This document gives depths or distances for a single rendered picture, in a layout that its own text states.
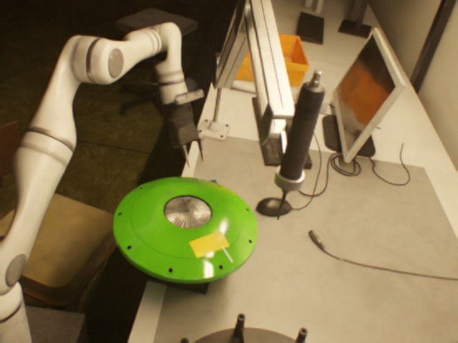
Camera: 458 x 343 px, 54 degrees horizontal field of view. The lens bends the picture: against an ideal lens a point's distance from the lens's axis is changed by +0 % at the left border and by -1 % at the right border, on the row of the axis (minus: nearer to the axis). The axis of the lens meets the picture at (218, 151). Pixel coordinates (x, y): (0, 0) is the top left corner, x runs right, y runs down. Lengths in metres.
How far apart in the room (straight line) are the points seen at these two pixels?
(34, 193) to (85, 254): 0.73
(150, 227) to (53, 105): 0.30
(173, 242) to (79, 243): 0.69
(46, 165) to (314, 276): 0.68
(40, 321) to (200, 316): 0.35
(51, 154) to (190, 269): 0.33
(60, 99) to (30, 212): 0.22
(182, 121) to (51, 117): 0.45
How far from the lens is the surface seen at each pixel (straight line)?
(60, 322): 1.11
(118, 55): 0.94
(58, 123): 0.86
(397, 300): 1.20
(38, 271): 1.51
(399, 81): 1.40
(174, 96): 1.20
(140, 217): 0.97
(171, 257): 0.91
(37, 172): 0.83
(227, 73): 1.35
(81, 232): 1.60
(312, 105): 0.69
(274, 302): 1.08
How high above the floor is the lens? 1.75
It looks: 34 degrees down
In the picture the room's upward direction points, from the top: 9 degrees clockwise
